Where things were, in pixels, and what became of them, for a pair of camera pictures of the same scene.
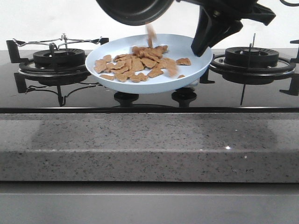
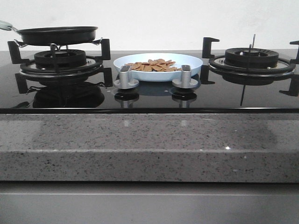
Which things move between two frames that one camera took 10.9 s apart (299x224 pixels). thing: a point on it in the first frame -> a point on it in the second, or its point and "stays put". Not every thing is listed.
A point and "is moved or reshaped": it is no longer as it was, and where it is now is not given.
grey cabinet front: (148, 202) stays put
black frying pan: (136, 12) -> (53, 36)
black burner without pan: (251, 56) stays put
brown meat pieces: (142, 64) is moved or reshaped
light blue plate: (178, 46) -> (180, 59)
